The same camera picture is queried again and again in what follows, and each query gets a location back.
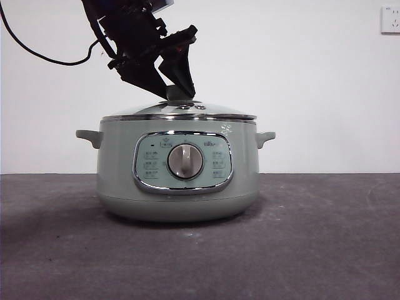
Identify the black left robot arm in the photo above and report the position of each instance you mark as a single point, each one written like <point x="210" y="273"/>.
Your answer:
<point x="131" y="28"/>

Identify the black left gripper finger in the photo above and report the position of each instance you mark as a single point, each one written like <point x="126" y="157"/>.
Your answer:
<point x="179" y="68"/>
<point x="143" y="78"/>

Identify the glass lid with green knob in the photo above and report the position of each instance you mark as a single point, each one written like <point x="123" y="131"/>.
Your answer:
<point x="140" y="111"/>

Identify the pale green electric pot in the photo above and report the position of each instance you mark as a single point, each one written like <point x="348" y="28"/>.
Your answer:
<point x="243" y="175"/>

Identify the white wall socket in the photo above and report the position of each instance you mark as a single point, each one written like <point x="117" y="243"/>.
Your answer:
<point x="390" y="20"/>

